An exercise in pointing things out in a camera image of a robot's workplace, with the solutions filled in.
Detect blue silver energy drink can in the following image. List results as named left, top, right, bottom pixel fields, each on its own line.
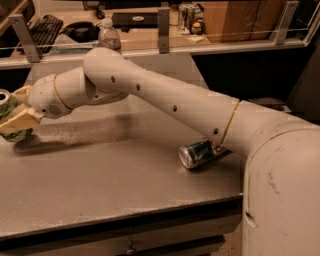
left=179, top=140, right=227, bottom=169

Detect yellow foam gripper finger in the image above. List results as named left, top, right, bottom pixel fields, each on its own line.
left=0, top=104, right=44, bottom=134
left=12, top=85, right=31, bottom=105

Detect green soda can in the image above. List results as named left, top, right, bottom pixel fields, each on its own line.
left=0, top=89, right=33, bottom=143

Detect black keyboard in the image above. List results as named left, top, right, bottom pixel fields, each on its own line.
left=29, top=14, right=63, bottom=54

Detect middle metal rail bracket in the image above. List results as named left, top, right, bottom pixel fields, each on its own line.
left=158, top=7, right=170, bottom=54

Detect metal rail bracket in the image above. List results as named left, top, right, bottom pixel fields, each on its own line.
left=9, top=14, right=41, bottom=63
left=158, top=7, right=170, bottom=54
left=273, top=0, right=299, bottom=45

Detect black flat device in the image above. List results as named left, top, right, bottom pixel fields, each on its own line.
left=112, top=12, right=158, bottom=28

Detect clear plastic water bottle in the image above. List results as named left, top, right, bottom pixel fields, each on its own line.
left=98, top=18, right=121, bottom=52

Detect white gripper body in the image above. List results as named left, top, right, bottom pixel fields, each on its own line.
left=27, top=74, right=72, bottom=119

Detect silver can on desk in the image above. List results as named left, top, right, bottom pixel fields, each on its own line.
left=178, top=4, right=195, bottom=34

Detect small round brown object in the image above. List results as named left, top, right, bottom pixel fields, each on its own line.
left=191, top=22, right=203, bottom=35

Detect black headphones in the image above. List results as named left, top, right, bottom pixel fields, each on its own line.
left=62, top=21, right=100, bottom=43

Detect right metal rail bracket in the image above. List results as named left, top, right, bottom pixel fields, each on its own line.
left=273, top=0, right=299, bottom=45

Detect drawer with metal knob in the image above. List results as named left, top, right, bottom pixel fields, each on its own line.
left=0, top=205, right=241, bottom=256

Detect left metal rail bracket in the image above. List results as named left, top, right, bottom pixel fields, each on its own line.
left=9, top=14, right=41, bottom=63

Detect wooden box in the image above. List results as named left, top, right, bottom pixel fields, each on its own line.
left=203, top=0, right=287, bottom=43

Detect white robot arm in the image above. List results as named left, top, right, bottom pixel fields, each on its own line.
left=0, top=48, right=320, bottom=256

